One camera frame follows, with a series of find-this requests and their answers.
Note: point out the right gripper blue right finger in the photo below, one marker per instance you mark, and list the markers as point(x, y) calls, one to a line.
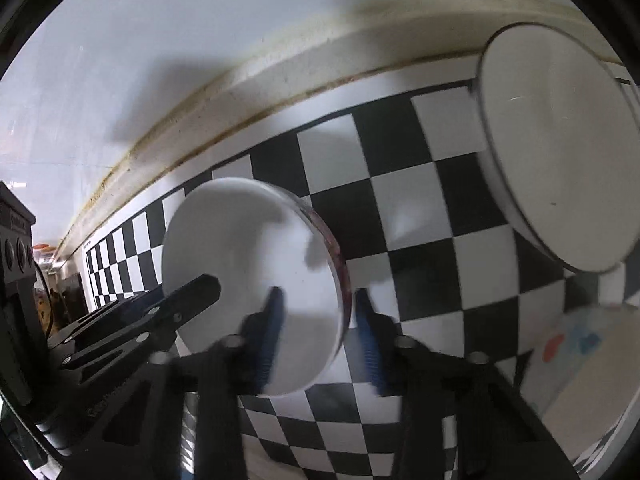
point(377, 335)

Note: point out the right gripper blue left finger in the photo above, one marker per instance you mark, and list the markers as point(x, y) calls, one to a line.
point(261, 332)

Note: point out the plain white bowl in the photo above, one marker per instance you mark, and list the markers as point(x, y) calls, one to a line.
point(252, 236)

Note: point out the white bowl coloured dots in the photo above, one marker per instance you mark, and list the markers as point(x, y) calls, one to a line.
point(582, 381)

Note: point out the white bowl thin rim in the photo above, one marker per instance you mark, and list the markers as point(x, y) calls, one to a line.
point(561, 148)

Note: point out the black white checkered tablecloth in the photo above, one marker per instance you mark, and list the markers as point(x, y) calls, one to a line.
point(389, 163)

